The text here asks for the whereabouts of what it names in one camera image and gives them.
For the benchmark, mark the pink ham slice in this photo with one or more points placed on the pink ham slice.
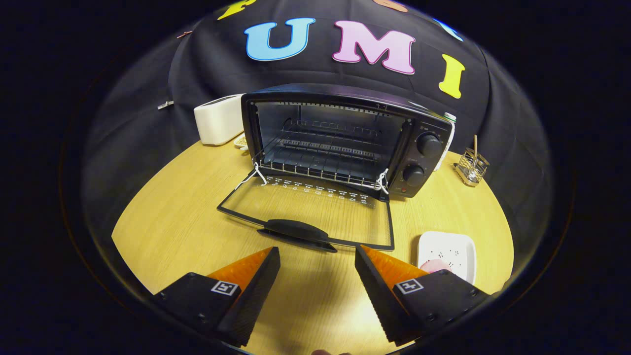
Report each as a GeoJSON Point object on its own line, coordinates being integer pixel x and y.
{"type": "Point", "coordinates": [436, 267]}

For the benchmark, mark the small red clip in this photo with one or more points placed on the small red clip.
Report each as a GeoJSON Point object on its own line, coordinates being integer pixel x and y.
{"type": "Point", "coordinates": [185, 34]}

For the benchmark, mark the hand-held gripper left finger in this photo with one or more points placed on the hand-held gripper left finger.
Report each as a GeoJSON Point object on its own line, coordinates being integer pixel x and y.
{"type": "Point", "coordinates": [256, 296]}

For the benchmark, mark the white bottle green label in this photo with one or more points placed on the white bottle green label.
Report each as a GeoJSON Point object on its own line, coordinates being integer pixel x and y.
{"type": "Point", "coordinates": [449, 117]}

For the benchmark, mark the black toaster oven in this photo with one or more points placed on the black toaster oven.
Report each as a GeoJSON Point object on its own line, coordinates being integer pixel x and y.
{"type": "Point", "coordinates": [419, 160]}

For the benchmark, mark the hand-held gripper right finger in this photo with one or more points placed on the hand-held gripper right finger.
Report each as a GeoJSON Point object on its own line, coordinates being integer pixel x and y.
{"type": "Point", "coordinates": [377, 296]}

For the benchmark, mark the small silver clip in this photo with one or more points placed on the small silver clip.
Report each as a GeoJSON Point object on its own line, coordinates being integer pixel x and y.
{"type": "Point", "coordinates": [165, 105]}

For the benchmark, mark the thin wooden stick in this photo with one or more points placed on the thin wooden stick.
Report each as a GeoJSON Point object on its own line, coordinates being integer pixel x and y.
{"type": "Point", "coordinates": [475, 145]}

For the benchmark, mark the black backdrop cloth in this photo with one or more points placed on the black backdrop cloth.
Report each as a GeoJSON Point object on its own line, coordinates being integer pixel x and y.
{"type": "Point", "coordinates": [197, 64]}

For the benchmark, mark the white square plate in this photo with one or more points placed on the white square plate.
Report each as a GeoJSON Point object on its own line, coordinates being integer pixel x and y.
{"type": "Point", "coordinates": [448, 246]}

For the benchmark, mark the white bread toaster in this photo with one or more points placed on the white bread toaster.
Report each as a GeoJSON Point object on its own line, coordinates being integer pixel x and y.
{"type": "Point", "coordinates": [217, 121]}

